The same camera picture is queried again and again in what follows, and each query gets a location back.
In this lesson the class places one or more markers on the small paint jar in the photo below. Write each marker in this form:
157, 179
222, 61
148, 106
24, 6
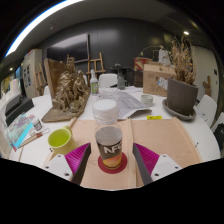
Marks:
37, 124

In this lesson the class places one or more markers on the white plaster figure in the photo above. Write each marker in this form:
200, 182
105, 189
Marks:
164, 56

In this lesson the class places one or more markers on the beige cabinet with posters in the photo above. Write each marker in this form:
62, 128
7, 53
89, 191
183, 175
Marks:
30, 70

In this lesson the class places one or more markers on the black wall screen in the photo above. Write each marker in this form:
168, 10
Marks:
68, 48

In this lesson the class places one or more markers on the wooden figure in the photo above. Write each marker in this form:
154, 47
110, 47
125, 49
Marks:
207, 85

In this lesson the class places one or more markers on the round ceiling spotlight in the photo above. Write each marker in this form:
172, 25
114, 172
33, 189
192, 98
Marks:
186, 33

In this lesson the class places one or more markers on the red box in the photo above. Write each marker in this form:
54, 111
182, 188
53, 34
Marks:
141, 62

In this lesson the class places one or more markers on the juice bottle with white cap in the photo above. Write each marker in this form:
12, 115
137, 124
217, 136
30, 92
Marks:
108, 140

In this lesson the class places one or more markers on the wooden easel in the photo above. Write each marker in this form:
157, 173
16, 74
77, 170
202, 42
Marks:
96, 63

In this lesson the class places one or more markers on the grey plant saucer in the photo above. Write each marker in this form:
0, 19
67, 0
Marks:
180, 116

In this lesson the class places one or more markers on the brown relief sculpture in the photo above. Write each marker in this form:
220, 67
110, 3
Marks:
68, 93

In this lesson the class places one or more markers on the cardboard box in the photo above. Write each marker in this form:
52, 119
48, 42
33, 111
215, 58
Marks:
155, 80

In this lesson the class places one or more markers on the dried plant in grey pot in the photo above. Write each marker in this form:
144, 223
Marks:
181, 96

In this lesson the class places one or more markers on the flat round red coaster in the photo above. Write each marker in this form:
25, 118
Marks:
124, 163

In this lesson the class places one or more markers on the long ceiling light strip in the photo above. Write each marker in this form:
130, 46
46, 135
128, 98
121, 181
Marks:
36, 21

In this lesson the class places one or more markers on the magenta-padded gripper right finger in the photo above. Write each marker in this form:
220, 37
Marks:
146, 160

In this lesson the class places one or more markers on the small flat yellow item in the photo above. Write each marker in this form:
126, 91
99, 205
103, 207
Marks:
154, 117

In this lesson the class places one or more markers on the white spray bottle green label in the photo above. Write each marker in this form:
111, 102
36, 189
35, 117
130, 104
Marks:
94, 86

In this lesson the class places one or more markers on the wide wooden drawing board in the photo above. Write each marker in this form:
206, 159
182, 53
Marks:
160, 136

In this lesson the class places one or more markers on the black backpack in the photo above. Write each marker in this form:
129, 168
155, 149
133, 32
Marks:
219, 136

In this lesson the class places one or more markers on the black box stack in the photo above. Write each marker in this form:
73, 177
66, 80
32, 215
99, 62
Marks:
18, 110

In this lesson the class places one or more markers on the colourful picture book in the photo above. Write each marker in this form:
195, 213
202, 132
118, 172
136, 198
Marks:
18, 130

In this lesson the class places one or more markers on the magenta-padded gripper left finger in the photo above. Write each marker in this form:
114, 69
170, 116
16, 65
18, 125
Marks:
76, 159

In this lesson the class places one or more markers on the yellow-green cup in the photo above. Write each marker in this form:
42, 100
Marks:
61, 141

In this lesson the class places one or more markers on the printed paper sheets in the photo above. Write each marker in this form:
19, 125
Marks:
130, 103

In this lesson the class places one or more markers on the white plastic chair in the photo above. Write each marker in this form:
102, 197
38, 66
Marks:
216, 118
107, 80
206, 108

